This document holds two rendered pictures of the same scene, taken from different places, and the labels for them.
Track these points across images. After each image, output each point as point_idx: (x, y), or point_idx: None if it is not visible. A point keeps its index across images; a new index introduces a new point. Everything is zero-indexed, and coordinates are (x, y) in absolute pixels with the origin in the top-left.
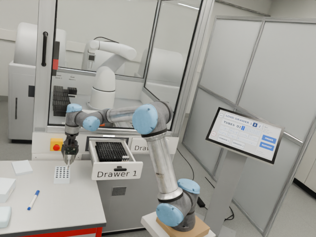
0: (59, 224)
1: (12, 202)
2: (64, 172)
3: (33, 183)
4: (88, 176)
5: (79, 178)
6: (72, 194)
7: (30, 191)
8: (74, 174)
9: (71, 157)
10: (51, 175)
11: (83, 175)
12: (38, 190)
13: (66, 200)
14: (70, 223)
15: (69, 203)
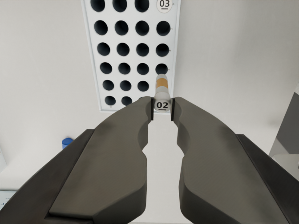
0: (143, 218)
1: (22, 166)
2: (143, 60)
3: (30, 90)
4: (273, 45)
5: (219, 66)
6: (175, 154)
7: (46, 132)
8: (201, 19)
9: (183, 152)
10: (82, 33)
11: (250, 34)
12: (67, 128)
13: (156, 170)
14: (164, 220)
15: (165, 180)
